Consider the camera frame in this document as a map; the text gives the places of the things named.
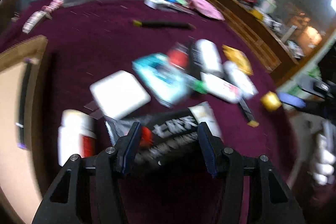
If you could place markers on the small white red-label bottle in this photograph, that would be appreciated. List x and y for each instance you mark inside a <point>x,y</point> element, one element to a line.
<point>75,135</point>

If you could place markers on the large white bottle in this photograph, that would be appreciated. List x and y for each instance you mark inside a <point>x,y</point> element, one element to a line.
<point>210,57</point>

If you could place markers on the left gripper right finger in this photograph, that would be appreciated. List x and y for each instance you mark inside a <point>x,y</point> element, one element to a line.
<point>270,199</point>

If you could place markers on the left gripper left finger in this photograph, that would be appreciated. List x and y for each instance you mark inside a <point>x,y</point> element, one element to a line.
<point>68,197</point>

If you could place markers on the white square charger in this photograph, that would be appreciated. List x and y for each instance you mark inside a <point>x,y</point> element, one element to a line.
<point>119,94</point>

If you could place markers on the yellow candy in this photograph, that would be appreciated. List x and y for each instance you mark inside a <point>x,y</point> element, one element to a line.
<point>270,101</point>

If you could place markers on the white small box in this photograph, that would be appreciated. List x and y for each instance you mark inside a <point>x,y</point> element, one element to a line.
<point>157,4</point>

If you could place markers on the black snack packet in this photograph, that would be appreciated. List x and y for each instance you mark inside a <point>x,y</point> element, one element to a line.
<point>165,133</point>

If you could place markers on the clear plastic package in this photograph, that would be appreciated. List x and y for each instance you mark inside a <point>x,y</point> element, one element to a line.
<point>221,88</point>

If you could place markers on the cardboard tray box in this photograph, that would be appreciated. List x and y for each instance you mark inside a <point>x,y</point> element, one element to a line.
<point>22,180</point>

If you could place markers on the white dropper bottle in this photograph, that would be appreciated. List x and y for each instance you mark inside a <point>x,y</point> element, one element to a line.
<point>240,80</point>

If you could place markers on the black marker yellow cap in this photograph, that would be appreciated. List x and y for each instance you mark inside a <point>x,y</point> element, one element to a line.
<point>165,24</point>

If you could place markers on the wooden counter shelf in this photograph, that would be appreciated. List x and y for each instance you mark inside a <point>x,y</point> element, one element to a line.
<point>268,48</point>

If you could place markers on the white gloved right hand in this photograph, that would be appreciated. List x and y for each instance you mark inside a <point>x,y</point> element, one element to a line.
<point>322,165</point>

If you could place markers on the white key fob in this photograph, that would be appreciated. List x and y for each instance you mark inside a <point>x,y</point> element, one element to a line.
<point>36,18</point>

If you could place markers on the teal blue box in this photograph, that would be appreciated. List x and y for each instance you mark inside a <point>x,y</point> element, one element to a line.
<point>166,83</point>

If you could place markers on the yellow snack packet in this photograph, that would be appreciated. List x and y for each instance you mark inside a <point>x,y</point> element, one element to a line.
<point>239,58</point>

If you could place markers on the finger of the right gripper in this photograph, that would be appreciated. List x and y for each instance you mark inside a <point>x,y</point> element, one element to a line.
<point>291,100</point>

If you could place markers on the pink cloth pouch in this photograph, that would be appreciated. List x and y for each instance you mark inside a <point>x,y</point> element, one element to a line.
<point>206,9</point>

